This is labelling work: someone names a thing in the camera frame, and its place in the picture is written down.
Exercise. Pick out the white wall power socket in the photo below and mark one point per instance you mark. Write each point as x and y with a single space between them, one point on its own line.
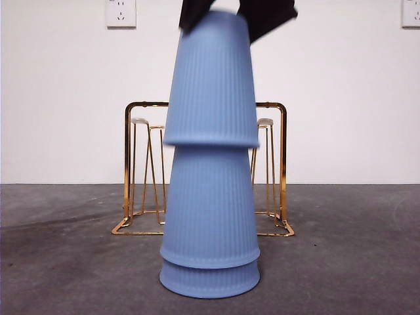
120 14
411 14

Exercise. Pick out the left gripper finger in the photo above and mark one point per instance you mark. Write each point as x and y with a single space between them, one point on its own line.
267 16
193 11

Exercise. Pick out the blue ribbed plastic cup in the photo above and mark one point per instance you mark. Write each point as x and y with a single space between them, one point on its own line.
210 85
210 282
210 203

